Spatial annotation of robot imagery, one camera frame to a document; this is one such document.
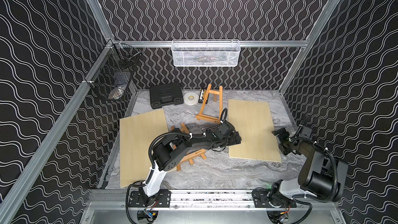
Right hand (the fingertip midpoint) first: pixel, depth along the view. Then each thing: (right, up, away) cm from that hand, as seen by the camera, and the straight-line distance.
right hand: (275, 139), depth 92 cm
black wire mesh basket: (-99, +37, +1) cm, 106 cm away
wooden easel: (-51, -8, -8) cm, 52 cm away
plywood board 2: (-10, +10, +11) cm, 18 cm away
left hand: (-23, +1, -4) cm, 23 cm away
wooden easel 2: (-43, +13, +8) cm, 46 cm away
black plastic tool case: (-70, +28, +17) cm, 78 cm away
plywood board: (-85, +3, +5) cm, 85 cm away
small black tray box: (-44, +27, +21) cm, 56 cm away
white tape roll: (-52, +26, +22) cm, 62 cm away
